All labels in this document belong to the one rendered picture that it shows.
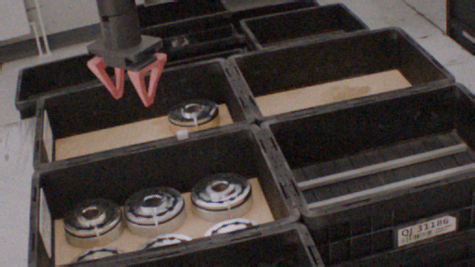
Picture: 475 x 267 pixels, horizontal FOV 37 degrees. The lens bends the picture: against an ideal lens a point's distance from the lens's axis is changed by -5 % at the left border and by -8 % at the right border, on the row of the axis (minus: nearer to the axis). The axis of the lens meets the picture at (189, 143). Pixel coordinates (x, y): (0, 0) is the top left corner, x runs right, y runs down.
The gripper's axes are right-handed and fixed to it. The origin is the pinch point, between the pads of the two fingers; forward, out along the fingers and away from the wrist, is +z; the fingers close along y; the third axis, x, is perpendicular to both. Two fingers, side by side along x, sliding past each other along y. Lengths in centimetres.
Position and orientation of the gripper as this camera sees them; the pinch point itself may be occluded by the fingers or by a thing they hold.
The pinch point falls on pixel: (133, 95)
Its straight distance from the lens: 116.7
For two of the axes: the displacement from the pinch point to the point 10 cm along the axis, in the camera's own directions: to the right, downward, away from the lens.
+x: -6.1, 4.7, -6.4
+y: -7.8, -2.2, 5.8
